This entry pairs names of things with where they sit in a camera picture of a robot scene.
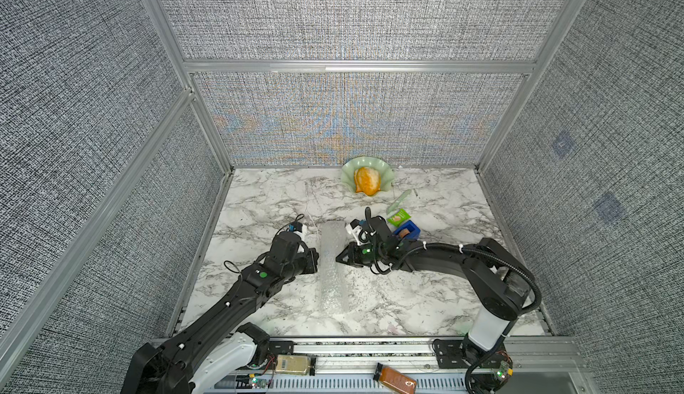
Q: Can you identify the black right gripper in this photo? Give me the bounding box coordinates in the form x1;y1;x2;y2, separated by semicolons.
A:
331;243;386;268

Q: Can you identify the clear bubble wrap sheet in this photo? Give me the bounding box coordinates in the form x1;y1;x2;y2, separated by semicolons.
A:
316;219;354;314

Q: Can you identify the blue tape dispenser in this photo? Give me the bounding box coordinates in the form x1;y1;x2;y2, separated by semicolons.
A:
394;219;421;240

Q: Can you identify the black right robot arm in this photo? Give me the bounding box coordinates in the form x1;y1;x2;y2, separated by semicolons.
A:
336;216;543;366

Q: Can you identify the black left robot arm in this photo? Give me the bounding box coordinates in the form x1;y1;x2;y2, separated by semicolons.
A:
121;232;319;393

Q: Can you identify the green snack packet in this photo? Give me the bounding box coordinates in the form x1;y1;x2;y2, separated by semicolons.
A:
388;209;411;228

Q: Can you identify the orange bread roll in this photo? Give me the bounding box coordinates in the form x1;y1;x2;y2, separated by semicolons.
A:
354;167;381;196

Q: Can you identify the clear plastic wrapper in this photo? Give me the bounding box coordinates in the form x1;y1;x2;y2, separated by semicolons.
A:
387;189;414;214

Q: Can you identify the green scalloped plate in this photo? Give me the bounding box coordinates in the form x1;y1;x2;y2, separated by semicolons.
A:
340;156;395;193

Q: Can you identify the beige electronics box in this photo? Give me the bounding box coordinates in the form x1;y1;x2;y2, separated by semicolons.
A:
274;355;316;376

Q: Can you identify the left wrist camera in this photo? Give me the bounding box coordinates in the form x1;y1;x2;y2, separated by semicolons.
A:
286;221;307;238

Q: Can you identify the aluminium front rail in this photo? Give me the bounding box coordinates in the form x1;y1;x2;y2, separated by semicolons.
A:
135;336;597;394

